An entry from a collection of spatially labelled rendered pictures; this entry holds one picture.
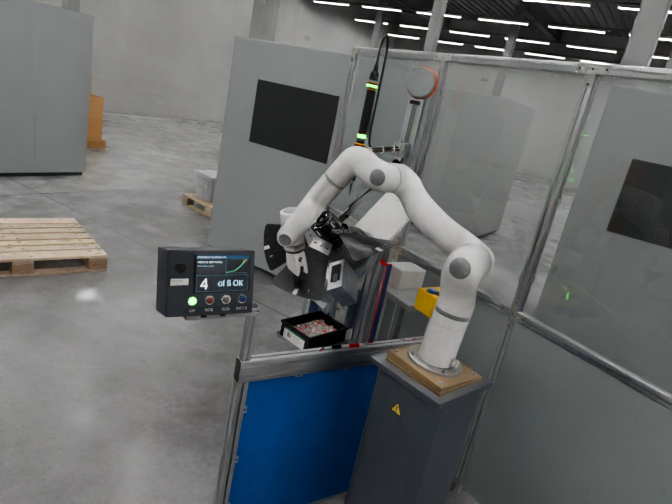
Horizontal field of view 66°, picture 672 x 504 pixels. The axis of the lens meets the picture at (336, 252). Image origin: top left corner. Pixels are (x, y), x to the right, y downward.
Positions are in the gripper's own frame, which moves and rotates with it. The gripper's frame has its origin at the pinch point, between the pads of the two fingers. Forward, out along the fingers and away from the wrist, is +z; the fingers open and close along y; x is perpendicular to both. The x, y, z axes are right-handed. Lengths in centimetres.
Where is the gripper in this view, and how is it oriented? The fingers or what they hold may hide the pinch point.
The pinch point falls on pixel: (298, 282)
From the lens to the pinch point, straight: 210.1
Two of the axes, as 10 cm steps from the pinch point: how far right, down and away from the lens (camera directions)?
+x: -8.6, 2.7, -4.4
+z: 0.5, 8.9, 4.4
